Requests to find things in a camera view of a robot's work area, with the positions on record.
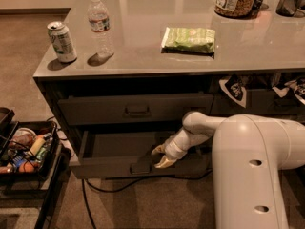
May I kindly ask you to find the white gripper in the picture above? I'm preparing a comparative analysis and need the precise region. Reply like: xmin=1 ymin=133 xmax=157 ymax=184
xmin=152 ymin=135 xmax=191 ymax=169

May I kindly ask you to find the grey drawer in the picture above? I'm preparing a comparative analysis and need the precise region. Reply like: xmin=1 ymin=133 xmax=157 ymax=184
xmin=210 ymin=89 xmax=305 ymax=118
xmin=71 ymin=131 xmax=211 ymax=179
xmin=58 ymin=93 xmax=214 ymax=125

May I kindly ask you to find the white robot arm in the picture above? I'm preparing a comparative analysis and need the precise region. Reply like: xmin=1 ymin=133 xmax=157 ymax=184
xmin=152 ymin=112 xmax=305 ymax=229

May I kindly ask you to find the grey drawer cabinet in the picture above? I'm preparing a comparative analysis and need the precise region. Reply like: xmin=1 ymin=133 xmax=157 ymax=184
xmin=32 ymin=0 xmax=305 ymax=177

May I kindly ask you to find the green snack bag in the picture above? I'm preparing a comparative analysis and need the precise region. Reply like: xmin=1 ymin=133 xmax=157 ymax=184
xmin=161 ymin=27 xmax=215 ymax=54

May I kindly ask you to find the yellow mustard bottle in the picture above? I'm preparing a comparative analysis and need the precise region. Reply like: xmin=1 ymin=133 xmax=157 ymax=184
xmin=28 ymin=133 xmax=51 ymax=156

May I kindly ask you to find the black bin of items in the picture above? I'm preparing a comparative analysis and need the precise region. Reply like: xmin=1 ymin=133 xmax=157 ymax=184
xmin=0 ymin=121 xmax=59 ymax=179

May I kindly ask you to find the orange fruit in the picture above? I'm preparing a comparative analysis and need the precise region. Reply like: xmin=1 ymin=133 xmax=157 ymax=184
xmin=19 ymin=161 xmax=35 ymax=173

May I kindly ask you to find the black white snack bag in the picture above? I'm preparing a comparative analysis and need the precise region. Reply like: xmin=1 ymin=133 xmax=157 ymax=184
xmin=273 ymin=77 xmax=305 ymax=105

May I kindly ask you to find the clear plastic water bottle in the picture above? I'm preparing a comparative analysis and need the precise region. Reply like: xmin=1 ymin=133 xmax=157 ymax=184
xmin=87 ymin=0 xmax=114 ymax=58

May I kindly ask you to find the silver green soda can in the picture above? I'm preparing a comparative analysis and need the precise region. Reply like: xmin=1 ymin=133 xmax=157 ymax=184
xmin=47 ymin=21 xmax=77 ymax=63

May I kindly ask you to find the dark glass container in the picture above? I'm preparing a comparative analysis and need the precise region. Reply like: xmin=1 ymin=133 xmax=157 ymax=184
xmin=275 ymin=0 xmax=301 ymax=17

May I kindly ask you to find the black power cable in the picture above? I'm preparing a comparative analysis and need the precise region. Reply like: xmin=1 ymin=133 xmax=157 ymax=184
xmin=81 ymin=170 xmax=214 ymax=229

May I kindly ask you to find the black cart frame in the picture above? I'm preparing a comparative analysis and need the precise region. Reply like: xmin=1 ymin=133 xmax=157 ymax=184
xmin=0 ymin=107 xmax=71 ymax=229

